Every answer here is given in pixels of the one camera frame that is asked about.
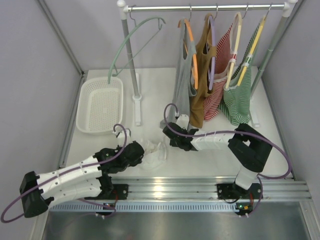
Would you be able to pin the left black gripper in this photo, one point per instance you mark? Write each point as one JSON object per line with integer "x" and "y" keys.
{"x": 139, "y": 152}

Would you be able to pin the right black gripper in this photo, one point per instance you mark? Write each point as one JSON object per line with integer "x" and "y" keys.
{"x": 173, "y": 143}

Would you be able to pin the white tank top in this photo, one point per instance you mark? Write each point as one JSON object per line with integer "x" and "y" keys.
{"x": 155, "y": 154}

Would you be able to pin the green plastic hanger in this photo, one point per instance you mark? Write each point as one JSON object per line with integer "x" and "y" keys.
{"x": 113, "y": 72}

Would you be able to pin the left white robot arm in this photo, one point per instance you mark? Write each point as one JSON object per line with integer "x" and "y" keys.
{"x": 89, "y": 179}

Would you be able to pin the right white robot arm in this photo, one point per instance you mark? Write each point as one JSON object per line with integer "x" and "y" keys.
{"x": 246, "y": 145}

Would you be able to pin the grey tank top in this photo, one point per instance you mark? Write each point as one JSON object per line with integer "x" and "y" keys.
{"x": 183, "y": 87}

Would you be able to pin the green striped tank top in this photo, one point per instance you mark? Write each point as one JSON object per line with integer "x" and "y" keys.
{"x": 235, "y": 103}

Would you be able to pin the orange hanger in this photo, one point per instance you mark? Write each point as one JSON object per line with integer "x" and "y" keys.
{"x": 191, "y": 51}

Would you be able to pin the brown tank top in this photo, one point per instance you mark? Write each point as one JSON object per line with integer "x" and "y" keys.
{"x": 196, "y": 117}

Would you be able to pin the red striped tank top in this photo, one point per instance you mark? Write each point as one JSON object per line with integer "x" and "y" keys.
{"x": 222, "y": 59}

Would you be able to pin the yellow wooden hanger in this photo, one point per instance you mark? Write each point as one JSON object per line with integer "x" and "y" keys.
{"x": 252, "y": 50}

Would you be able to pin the cream wooden hanger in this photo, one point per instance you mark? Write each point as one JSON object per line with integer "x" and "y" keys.
{"x": 234, "y": 41}

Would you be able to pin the white perforated basket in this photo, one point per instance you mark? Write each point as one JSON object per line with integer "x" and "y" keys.
{"x": 100, "y": 105}

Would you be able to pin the white clothes rack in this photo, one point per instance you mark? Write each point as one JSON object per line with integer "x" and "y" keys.
{"x": 289, "y": 8}

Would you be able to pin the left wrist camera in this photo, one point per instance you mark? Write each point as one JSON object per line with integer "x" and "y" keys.
{"x": 123, "y": 137}

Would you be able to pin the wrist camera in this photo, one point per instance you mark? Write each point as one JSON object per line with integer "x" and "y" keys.
{"x": 123, "y": 137}
{"x": 183, "y": 121}

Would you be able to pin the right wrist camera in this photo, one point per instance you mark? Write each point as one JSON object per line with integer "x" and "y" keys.
{"x": 183, "y": 121}

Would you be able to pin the white slotted cable duct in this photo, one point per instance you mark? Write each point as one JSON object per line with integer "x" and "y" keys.
{"x": 154, "y": 207}

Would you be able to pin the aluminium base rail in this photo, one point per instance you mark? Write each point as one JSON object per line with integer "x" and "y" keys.
{"x": 205, "y": 188}

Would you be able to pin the aluminium frame post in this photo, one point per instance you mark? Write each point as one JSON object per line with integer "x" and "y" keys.
{"x": 59, "y": 34}

